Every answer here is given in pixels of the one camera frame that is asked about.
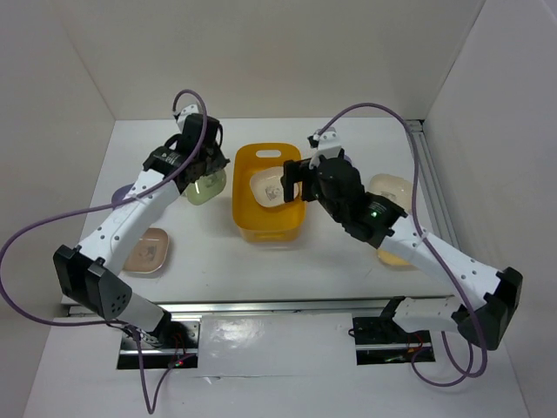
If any green panda plate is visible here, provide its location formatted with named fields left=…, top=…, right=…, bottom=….
left=184, top=170, right=227, bottom=206

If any white panda plate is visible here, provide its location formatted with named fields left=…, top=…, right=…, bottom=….
left=249, top=166, right=285, bottom=208

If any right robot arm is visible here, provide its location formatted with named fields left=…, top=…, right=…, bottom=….
left=281, top=157, right=523, bottom=351

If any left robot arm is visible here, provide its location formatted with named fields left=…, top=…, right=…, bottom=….
left=53, top=112, right=229, bottom=347

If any yellow plastic bin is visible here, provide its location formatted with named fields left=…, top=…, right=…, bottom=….
left=232, top=143, right=305, bottom=243

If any cream plate far right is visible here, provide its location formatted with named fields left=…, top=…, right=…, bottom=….
left=367, top=173, right=413, bottom=212

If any yellow panda plate right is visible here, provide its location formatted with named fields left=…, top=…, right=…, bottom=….
left=376, top=249, right=416, bottom=271

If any purple plate left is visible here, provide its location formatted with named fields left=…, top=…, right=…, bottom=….
left=111, top=184, right=133, bottom=209

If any pink panda plate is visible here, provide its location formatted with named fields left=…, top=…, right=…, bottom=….
left=123, top=228, right=171, bottom=276

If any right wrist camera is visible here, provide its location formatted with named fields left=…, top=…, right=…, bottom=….
left=307, top=127, right=341, bottom=169

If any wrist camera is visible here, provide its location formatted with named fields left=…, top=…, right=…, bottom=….
left=307, top=127, right=341, bottom=169
left=173, top=104, right=199, bottom=132

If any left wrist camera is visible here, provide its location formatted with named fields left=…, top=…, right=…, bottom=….
left=173, top=104, right=199, bottom=132

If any aluminium rail right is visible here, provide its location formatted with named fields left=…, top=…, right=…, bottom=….
left=406, top=119, right=460, bottom=249

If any aluminium rail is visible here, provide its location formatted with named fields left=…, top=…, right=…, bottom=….
left=64, top=296, right=453, bottom=315
left=406, top=119, right=460, bottom=249

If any aluminium rail front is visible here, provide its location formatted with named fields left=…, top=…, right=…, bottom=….
left=64, top=296, right=453, bottom=315

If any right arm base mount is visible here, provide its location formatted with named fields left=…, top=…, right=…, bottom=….
left=347, top=317, right=435, bottom=366

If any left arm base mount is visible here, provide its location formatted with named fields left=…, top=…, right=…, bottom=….
left=117, top=317, right=201, bottom=370

